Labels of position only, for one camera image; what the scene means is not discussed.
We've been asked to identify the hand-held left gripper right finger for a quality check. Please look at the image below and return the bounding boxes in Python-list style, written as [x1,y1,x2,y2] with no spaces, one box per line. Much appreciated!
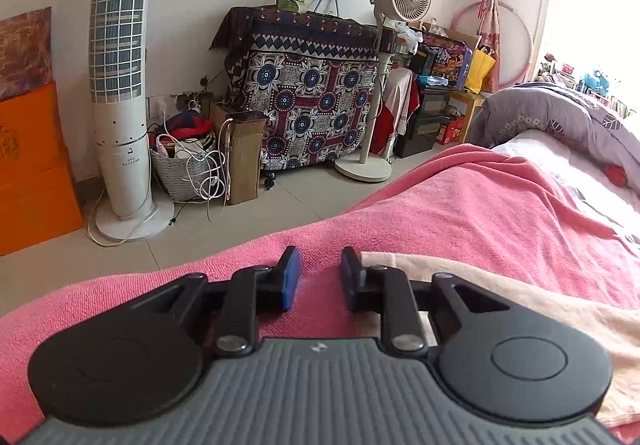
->
[340,247,511,359]

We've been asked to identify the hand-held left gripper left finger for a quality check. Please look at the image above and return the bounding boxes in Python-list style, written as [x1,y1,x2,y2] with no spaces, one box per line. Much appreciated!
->
[131,245,302,359]

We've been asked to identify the beige long-sleeved shirt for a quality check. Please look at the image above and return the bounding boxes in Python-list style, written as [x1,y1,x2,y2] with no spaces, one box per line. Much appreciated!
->
[360,251,640,428]

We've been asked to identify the pink blanket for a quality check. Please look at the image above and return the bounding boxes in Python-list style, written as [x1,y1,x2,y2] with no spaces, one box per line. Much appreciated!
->
[0,143,640,445]

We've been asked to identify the brown cardboard box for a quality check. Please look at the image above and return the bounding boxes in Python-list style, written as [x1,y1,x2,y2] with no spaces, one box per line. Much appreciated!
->
[210,101,268,206]

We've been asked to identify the white wicker basket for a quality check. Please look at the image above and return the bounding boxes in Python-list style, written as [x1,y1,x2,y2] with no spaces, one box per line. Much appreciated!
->
[150,135,221,202]

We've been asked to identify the black drawer unit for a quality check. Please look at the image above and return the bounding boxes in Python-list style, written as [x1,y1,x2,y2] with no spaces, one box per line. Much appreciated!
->
[395,90,452,158]

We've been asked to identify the white and red cloth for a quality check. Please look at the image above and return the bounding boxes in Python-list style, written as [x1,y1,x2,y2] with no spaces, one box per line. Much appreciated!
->
[372,67,419,156]

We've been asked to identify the red box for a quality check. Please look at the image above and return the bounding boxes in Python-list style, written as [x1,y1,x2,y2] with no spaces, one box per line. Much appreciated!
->
[437,117,464,146]

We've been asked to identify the patterned cloth cover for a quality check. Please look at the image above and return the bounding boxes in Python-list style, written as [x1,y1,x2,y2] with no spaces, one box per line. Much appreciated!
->
[210,5,388,172]

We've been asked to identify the wooden stool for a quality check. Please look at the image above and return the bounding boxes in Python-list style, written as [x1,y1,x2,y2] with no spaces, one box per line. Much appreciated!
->
[447,91,487,144]

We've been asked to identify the white tower fan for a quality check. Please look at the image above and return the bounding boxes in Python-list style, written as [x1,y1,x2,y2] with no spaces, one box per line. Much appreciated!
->
[89,0,176,242]

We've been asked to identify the colourful game box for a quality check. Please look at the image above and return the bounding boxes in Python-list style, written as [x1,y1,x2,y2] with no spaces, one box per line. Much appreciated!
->
[419,30,476,90]

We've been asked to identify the yellow paper bag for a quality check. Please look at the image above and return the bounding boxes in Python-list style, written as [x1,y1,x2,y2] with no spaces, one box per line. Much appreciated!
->
[465,45,497,94]

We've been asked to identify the grey patterned duvet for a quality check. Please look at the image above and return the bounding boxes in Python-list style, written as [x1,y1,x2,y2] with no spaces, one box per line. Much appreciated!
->
[470,82,640,186]

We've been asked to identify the red cloth item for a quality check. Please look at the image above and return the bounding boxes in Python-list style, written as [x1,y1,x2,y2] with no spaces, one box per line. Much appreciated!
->
[602,164,629,186]

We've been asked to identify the pink hula hoop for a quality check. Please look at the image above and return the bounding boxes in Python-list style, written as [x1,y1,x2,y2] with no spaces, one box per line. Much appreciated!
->
[450,2,534,88]

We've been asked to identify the pink floral curtain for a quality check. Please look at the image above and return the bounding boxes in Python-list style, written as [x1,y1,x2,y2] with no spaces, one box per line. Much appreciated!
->
[475,0,517,94]

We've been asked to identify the brown painting canvas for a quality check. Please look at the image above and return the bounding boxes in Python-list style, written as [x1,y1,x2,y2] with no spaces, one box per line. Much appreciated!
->
[0,7,53,102]

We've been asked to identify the white cables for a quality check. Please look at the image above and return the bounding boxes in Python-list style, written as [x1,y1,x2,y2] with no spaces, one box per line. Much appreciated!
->
[184,117,234,202]

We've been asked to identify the black wire rack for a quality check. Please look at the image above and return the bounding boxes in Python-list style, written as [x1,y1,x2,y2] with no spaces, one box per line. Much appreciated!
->
[276,0,342,19]

